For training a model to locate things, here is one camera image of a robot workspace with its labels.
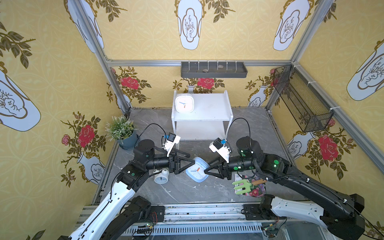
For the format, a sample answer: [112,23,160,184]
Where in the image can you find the white two-tier shelf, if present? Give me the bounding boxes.
[171,91,234,141]

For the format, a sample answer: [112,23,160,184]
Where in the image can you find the blue square alarm clock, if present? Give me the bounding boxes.
[186,157,210,183]

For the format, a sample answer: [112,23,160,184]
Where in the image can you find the potted green plant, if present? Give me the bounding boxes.
[106,116,139,150]

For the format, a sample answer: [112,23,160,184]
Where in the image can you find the black wire mesh basket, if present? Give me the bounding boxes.
[273,65,334,132]

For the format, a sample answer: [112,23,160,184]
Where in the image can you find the white square alarm clock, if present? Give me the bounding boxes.
[175,94,195,114]

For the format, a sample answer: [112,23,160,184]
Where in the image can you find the floral seed packet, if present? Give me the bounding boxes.
[244,184,266,198]

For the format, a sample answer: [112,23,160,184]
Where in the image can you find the green garden hand fork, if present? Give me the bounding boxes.
[232,180,267,195]

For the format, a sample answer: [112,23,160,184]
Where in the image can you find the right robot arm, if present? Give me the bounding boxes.
[205,137,365,240]

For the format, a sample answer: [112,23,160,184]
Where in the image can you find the grey wall tray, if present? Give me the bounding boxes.
[181,61,248,79]

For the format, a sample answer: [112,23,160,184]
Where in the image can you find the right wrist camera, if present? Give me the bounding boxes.
[209,138,232,163]

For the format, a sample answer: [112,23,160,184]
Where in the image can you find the white twin-bell clock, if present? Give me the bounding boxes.
[153,168,170,185]

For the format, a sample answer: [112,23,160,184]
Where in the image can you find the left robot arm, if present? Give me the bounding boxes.
[60,140,195,240]

